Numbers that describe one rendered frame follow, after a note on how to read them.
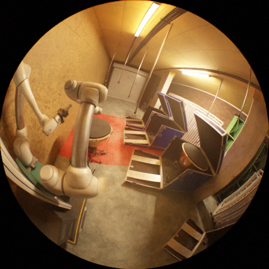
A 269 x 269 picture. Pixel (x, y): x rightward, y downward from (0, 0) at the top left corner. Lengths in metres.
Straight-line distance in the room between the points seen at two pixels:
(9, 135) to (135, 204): 2.11
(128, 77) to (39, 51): 7.05
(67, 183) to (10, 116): 0.96
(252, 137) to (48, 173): 2.87
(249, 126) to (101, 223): 3.36
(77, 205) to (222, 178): 2.83
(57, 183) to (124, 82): 7.59
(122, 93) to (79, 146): 7.44
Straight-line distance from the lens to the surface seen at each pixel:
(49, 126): 0.83
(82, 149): 0.48
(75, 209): 1.39
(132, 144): 2.50
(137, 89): 7.88
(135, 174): 1.95
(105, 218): 1.67
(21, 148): 0.90
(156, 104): 5.08
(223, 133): 1.39
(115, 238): 1.75
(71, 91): 0.60
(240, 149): 2.40
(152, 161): 2.30
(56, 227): 0.94
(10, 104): 1.20
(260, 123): 2.57
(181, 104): 2.35
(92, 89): 0.56
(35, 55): 1.37
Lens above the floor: 1.67
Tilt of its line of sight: 32 degrees down
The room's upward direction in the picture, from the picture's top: 23 degrees clockwise
